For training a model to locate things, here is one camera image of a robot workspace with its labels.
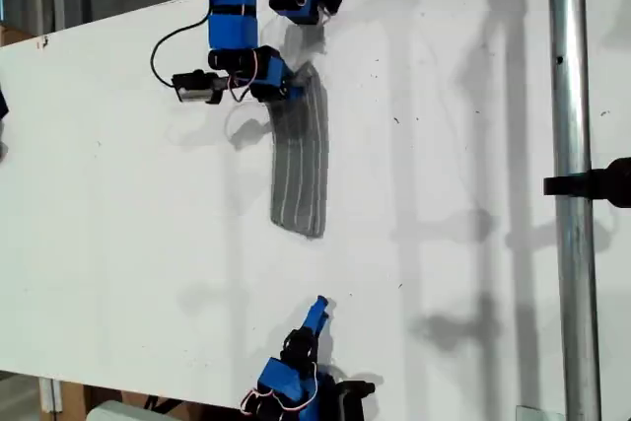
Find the grey striped towel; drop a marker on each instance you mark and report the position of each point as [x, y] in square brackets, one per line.
[301, 169]

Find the white box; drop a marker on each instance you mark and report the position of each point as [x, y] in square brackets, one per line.
[123, 413]

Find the brown cardboard box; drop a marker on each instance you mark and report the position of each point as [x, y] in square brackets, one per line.
[12, 36]

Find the dark blue object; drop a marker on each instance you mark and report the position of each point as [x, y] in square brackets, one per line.
[3, 105]

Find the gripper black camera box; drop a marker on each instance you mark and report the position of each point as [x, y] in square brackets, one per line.
[352, 401]
[194, 88]

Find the white table leg bracket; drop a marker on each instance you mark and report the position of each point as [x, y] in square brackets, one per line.
[49, 394]

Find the steel post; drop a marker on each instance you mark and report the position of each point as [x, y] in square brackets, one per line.
[572, 95]

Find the black post clamp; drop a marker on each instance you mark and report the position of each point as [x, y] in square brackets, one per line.
[601, 182]

